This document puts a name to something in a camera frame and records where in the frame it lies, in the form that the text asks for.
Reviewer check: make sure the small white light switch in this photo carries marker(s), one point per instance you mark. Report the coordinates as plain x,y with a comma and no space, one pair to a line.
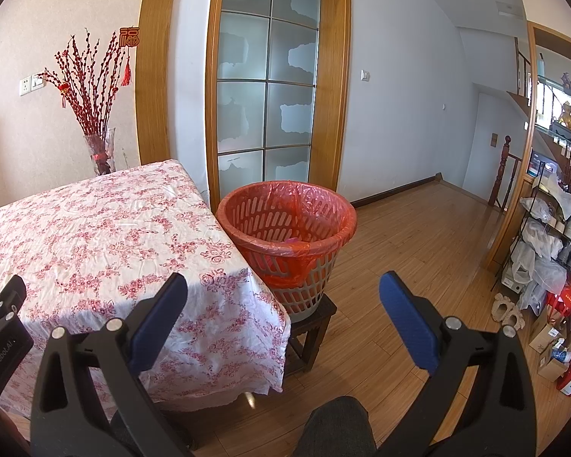
365,75

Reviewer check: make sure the white wall switch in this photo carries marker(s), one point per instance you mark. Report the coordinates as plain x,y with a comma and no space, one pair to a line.
38,81

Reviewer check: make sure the red gift bag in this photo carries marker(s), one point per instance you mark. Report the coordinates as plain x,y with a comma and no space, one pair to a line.
564,301

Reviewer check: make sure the brown cardboard box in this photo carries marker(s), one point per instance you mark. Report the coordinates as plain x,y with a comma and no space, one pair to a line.
545,333

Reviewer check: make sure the dark wooden stool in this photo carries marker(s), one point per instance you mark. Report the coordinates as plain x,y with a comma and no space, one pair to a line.
314,338

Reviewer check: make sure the white shopping bag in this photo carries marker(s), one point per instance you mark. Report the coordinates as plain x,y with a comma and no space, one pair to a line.
523,266

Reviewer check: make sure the brown wall plaque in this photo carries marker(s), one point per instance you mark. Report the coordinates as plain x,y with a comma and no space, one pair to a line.
494,140

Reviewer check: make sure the wooden room divider frame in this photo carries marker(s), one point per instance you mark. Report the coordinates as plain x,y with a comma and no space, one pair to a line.
507,228

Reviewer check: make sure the red knot wall ornament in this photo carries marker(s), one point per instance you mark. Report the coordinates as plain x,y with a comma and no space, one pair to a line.
129,37

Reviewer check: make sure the red berry branches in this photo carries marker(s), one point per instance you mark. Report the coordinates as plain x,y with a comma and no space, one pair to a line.
93,100

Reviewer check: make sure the open cardboard box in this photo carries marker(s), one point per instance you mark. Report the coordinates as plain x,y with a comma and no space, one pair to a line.
552,366

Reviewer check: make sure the clear glass vase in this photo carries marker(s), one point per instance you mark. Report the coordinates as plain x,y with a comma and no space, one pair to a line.
102,152

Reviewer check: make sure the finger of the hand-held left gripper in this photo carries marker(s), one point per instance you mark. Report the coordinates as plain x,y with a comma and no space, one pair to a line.
9,297

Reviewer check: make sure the person's grey trouser leg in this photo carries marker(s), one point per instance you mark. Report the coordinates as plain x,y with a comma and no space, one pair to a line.
335,428

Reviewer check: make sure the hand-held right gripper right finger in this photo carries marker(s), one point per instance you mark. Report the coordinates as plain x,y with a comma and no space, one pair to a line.
409,314

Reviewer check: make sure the pink floral tablecloth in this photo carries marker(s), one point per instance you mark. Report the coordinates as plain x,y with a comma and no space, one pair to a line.
123,228

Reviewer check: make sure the person's left forearm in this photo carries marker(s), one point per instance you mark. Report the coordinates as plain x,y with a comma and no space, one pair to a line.
4,433

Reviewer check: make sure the red plastic bin liner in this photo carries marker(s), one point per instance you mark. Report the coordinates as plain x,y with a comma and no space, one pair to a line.
333,209

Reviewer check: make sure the wooden stair newel post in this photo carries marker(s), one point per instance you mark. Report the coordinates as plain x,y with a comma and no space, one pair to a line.
506,162

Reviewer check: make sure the frosted glass door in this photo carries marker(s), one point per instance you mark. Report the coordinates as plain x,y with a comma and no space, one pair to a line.
266,81

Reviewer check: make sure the orange slotted waste basket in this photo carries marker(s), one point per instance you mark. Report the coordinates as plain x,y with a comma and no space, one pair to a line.
304,302

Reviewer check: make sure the white wall socket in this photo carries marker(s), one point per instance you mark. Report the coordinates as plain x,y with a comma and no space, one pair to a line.
25,85

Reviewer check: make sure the wooden door frame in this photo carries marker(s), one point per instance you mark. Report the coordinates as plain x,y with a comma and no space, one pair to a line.
152,81

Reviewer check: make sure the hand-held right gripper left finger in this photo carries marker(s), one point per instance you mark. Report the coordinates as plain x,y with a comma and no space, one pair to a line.
159,314

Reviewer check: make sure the small red hanging charm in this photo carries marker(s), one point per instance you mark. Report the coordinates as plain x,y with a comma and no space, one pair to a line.
63,89

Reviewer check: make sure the beige slipper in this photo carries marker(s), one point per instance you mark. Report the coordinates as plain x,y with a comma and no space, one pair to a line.
502,307
513,319

